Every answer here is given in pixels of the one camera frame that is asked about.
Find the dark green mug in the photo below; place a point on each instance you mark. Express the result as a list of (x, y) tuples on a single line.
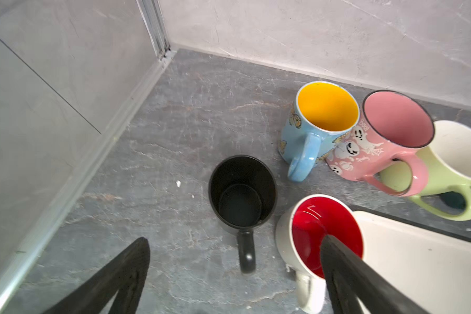
[(453, 200)]

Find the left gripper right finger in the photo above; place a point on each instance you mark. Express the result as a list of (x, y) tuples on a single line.
[(351, 283)]

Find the beige serving tray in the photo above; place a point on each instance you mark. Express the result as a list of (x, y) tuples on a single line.
[(432, 269)]

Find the black mug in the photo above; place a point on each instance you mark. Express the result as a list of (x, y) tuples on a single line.
[(243, 195)]

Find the pink cartoon mug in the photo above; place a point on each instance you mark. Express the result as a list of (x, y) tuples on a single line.
[(392, 127)]

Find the light green mug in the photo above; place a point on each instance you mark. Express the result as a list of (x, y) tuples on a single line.
[(448, 160)]

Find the blue mug yellow inside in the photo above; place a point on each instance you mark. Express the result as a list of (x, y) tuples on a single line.
[(321, 116)]

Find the white mug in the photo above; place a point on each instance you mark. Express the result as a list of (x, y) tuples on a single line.
[(299, 234)]

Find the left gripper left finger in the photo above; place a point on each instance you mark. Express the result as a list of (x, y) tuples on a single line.
[(121, 281)]

